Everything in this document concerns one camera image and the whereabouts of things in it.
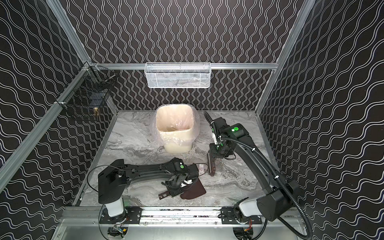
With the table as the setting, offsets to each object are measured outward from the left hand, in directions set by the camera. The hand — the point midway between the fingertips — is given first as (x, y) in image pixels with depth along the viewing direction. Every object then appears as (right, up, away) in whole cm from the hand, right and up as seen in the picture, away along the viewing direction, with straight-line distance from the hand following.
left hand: (176, 195), depth 75 cm
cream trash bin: (-3, +36, +20) cm, 41 cm away
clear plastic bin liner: (-11, +31, +3) cm, 33 cm away
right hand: (+21, +20, 0) cm, 29 cm away
